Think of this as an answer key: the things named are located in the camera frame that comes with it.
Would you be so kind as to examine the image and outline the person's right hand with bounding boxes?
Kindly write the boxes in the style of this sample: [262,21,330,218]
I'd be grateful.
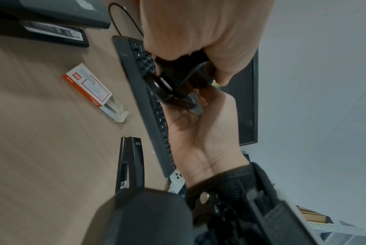
[163,85,251,188]

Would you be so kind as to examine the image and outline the person's left hand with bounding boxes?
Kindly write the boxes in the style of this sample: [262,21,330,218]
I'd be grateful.
[139,0,276,87]

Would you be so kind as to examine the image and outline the small black stapler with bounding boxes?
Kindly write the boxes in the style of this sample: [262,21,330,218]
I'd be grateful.
[154,48,217,111]

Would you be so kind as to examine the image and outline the slim black stapler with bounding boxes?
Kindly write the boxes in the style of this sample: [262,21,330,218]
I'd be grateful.
[114,136,146,195]

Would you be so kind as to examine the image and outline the red white staples box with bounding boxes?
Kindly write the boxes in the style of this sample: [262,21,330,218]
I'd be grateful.
[61,63,130,124]

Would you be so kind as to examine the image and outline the grey top stapler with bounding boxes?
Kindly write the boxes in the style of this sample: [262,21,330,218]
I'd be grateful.
[0,0,112,48]

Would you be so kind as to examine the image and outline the black computer monitor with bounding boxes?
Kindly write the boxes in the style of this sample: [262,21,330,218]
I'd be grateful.
[212,46,259,147]

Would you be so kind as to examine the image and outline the black marker wristband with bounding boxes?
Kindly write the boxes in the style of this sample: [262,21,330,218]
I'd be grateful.
[186,162,321,245]

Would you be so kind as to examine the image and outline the black keyboard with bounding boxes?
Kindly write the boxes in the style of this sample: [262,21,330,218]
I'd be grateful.
[112,35,178,178]

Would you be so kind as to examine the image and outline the white metal rack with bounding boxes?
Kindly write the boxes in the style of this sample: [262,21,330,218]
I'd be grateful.
[296,204,366,245]

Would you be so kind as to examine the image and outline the thin black keyboard cable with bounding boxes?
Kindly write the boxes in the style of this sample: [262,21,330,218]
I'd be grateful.
[108,2,145,38]

